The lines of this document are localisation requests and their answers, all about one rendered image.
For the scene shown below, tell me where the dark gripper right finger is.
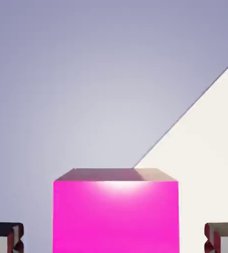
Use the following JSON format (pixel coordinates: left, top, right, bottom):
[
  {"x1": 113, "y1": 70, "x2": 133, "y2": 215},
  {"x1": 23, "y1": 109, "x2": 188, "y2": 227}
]
[{"x1": 204, "y1": 222, "x2": 228, "y2": 253}]

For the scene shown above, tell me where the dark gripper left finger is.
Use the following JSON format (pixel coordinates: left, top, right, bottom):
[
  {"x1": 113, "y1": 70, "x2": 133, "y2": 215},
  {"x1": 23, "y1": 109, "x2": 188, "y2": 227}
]
[{"x1": 0, "y1": 222, "x2": 25, "y2": 253}]

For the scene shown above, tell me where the small magenta cube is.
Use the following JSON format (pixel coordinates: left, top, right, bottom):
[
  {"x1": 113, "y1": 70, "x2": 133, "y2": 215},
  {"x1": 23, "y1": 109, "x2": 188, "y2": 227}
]
[{"x1": 52, "y1": 168, "x2": 180, "y2": 253}]

